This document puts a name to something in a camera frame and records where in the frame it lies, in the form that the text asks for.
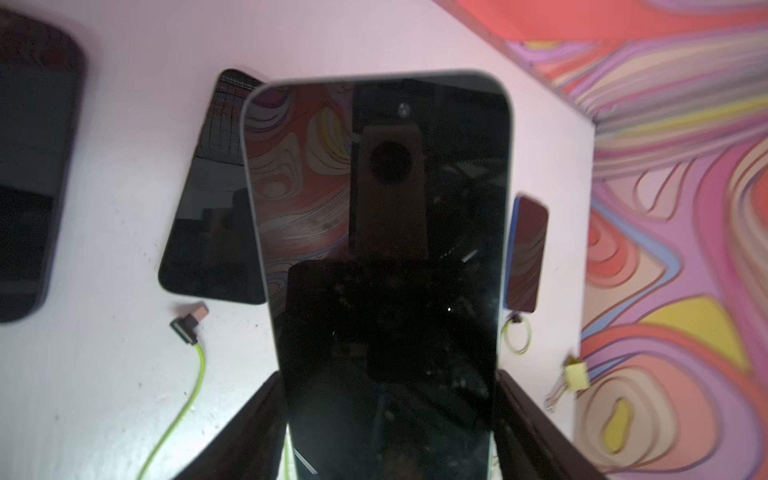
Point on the green earphones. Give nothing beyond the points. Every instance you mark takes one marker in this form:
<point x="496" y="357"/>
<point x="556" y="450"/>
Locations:
<point x="517" y="333"/>
<point x="172" y="373"/>

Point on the black phone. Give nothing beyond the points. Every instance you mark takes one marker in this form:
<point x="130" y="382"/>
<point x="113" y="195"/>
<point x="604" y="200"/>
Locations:
<point x="380" y="208"/>
<point x="43" y="72"/>
<point x="211" y="250"/>

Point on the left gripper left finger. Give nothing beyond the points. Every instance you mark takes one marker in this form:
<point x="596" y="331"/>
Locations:
<point x="250" y="445"/>

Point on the yellow binder clip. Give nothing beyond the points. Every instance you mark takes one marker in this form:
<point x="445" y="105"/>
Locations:
<point x="573" y="378"/>

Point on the blue phone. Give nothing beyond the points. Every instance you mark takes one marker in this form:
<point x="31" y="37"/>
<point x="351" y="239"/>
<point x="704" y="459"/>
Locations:
<point x="526" y="245"/>

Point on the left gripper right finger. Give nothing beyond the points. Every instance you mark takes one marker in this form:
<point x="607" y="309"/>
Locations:
<point x="529" y="445"/>

